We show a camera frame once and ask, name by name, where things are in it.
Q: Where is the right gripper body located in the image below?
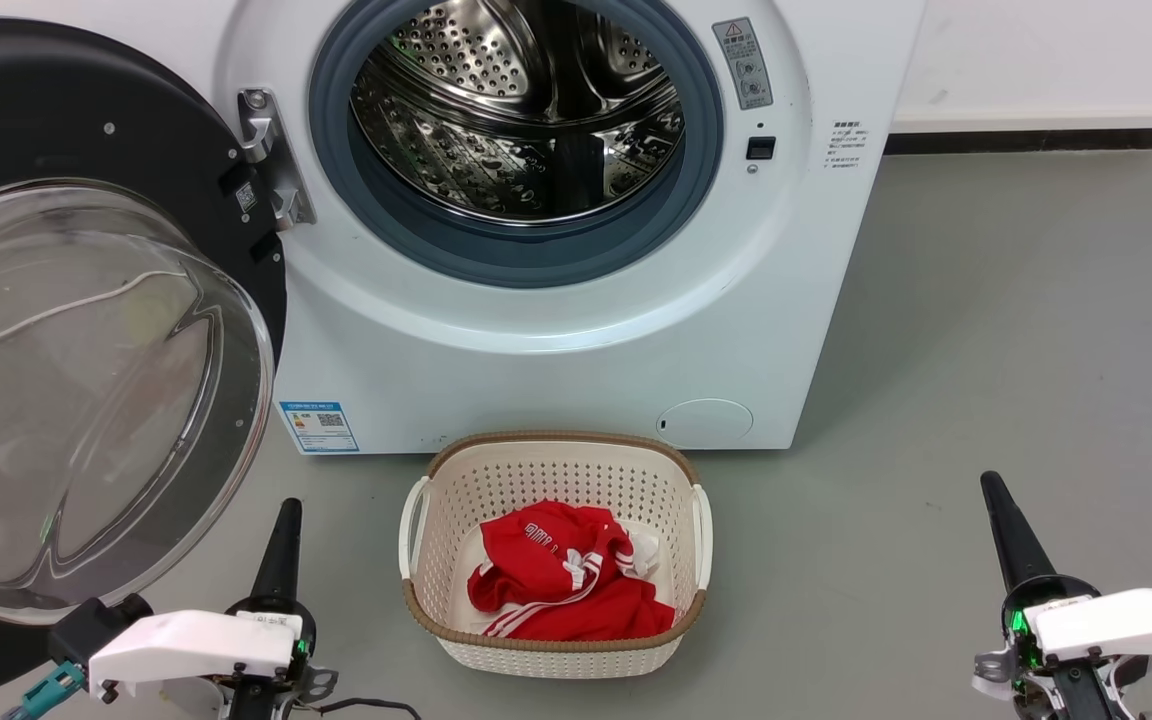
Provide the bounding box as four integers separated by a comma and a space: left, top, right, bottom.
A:
971, 574, 1152, 720

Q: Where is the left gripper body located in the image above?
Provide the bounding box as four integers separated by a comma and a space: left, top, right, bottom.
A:
225, 596, 339, 720

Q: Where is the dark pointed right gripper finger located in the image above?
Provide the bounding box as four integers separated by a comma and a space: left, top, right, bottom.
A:
989, 471, 1059, 583
980, 471, 1033, 593

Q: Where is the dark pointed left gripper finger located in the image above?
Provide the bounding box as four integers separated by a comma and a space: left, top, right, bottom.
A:
250, 497, 292, 602
288, 497, 305, 603

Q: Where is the black round glass washer door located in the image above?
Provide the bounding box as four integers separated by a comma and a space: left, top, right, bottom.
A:
0, 17, 289, 707

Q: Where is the white front-load washing machine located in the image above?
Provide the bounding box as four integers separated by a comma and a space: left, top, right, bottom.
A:
76, 0, 927, 457

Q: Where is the silver door hinge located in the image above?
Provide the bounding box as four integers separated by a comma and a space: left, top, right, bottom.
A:
236, 87, 318, 230

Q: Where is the blue energy label sticker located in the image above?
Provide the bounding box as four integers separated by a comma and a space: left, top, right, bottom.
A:
278, 401, 360, 455

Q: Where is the red garment with white stripes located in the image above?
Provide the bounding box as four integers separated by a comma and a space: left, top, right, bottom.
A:
467, 501, 677, 642

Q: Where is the cream plastic laundry basket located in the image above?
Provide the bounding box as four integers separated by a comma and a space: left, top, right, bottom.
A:
398, 431, 714, 681

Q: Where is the round white filter cover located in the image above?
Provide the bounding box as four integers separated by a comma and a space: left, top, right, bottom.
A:
656, 398, 755, 450

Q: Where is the black baseboard strip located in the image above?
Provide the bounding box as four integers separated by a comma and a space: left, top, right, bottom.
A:
884, 127, 1152, 155

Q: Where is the small printed text sticker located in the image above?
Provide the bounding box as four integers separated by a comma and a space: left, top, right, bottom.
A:
825, 119, 868, 170

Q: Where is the steel perforated washer drum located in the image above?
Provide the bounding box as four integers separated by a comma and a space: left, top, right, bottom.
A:
350, 0, 687, 227

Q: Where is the grey warning sticker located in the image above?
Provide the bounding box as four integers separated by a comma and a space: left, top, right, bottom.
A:
712, 16, 776, 112

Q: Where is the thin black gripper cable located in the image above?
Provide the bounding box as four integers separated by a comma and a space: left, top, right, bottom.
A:
308, 696, 423, 720

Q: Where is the black left camera plug block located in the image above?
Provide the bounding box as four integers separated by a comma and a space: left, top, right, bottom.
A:
47, 594, 154, 669

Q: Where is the teal cable connector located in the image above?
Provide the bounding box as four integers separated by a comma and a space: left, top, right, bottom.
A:
0, 660, 88, 720

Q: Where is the white floor cable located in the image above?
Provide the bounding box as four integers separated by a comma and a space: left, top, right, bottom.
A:
0, 268, 189, 367

